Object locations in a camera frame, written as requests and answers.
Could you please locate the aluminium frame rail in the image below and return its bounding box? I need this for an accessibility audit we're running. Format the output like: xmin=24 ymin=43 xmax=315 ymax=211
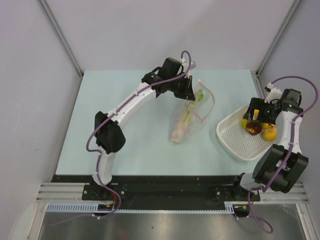
xmin=36 ymin=181 xmax=87 ymax=203

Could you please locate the yellow lemon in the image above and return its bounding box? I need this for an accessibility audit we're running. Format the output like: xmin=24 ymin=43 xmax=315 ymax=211
xmin=263 ymin=127 xmax=277 ymax=142

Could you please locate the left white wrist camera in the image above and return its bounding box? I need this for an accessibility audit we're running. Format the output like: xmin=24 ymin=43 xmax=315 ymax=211
xmin=180 ymin=57 xmax=196 ymax=77

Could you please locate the white slotted cable duct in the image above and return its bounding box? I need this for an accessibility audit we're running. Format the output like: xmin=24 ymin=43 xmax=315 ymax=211
xmin=46 ymin=202 xmax=249 ymax=215

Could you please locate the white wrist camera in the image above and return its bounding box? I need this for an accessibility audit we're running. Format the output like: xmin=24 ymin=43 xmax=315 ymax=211
xmin=264 ymin=82 xmax=282 ymax=104
xmin=180 ymin=57 xmax=196 ymax=77

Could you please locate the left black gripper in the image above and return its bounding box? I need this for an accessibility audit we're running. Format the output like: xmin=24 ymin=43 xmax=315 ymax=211
xmin=168 ymin=74 xmax=195 ymax=102

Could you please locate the white perforated plastic basket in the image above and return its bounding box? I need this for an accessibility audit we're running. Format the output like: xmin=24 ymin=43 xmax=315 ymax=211
xmin=216 ymin=104 xmax=273 ymax=162

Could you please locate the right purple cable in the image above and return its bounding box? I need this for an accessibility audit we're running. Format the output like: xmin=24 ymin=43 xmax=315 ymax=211
xmin=247 ymin=75 xmax=320 ymax=235

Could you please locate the purple cable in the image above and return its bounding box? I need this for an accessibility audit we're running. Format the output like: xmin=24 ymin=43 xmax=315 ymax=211
xmin=247 ymin=75 xmax=320 ymax=235
xmin=48 ymin=50 xmax=192 ymax=223

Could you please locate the green leek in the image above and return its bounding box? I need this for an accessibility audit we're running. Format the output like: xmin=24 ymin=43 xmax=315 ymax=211
xmin=171 ymin=90 xmax=205 ymax=144

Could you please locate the clear zip top bag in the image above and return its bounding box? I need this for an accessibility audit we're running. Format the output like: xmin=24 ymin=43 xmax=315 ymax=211
xmin=170 ymin=80 xmax=216 ymax=145

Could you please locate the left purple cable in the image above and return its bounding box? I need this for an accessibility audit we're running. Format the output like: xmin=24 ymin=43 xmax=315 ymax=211
xmin=48 ymin=50 xmax=192 ymax=223

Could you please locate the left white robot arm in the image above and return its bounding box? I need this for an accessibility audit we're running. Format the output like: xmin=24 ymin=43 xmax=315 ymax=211
xmin=92 ymin=57 xmax=196 ymax=200

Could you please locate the yellow banana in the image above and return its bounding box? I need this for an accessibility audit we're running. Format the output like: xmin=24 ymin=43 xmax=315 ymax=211
xmin=241 ymin=109 xmax=259 ymax=128

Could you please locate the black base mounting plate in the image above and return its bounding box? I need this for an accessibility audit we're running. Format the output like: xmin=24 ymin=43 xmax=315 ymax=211
xmin=82 ymin=174 xmax=261 ymax=211

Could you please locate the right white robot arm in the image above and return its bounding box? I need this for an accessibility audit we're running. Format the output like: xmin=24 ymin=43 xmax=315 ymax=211
xmin=230 ymin=88 xmax=309 ymax=201

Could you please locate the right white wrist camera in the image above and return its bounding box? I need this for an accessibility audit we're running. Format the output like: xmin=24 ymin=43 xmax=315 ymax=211
xmin=264 ymin=82 xmax=282 ymax=104

